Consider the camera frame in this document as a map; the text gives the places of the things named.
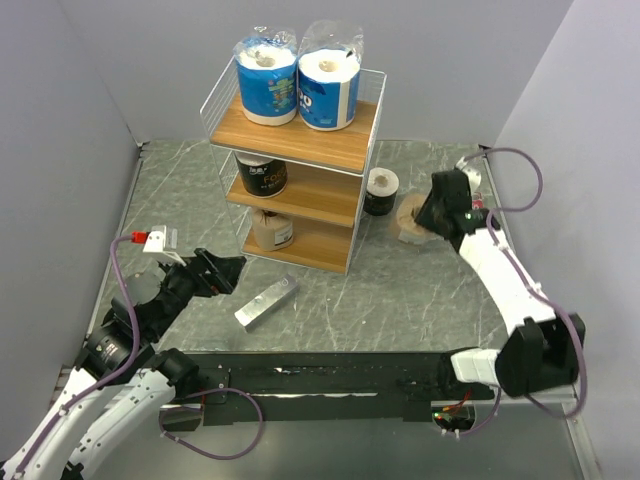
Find white wire wooden shelf rack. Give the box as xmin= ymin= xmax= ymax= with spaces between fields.
xmin=200 ymin=60 xmax=387 ymax=274

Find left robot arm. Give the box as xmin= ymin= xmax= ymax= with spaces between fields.
xmin=1 ymin=248 xmax=246 ymax=479

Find brown paper roll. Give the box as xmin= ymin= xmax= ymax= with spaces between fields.
xmin=390 ymin=193 xmax=439 ymax=246
xmin=252 ymin=208 xmax=294 ymax=252

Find brown paper roll front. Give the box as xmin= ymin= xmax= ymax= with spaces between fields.
xmin=252 ymin=208 xmax=294 ymax=252

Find silver toothpaste box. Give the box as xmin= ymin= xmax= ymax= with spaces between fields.
xmin=234 ymin=274 xmax=299 ymax=331

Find blue paper towel roll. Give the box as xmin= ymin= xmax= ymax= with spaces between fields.
xmin=233 ymin=26 xmax=298 ymax=126
xmin=297 ymin=20 xmax=364 ymax=131

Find black paper towel roll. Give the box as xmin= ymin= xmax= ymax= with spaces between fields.
xmin=363 ymin=167 xmax=399 ymax=216
xmin=234 ymin=151 xmax=288 ymax=198

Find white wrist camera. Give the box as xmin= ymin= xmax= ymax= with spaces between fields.
xmin=131 ymin=225 xmax=185 ymax=265
xmin=455 ymin=157 xmax=482 ymax=194

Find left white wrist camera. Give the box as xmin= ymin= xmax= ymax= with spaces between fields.
xmin=131 ymin=225 xmax=185 ymax=265

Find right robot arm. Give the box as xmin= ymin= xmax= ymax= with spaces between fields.
xmin=414 ymin=169 xmax=586 ymax=399

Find red toothpaste box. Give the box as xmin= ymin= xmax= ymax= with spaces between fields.
xmin=472 ymin=192 xmax=484 ymax=210

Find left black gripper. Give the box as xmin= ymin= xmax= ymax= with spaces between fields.
xmin=148 ymin=245 xmax=245 ymax=339

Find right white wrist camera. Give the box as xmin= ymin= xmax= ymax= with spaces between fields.
xmin=455 ymin=157 xmax=482 ymax=194

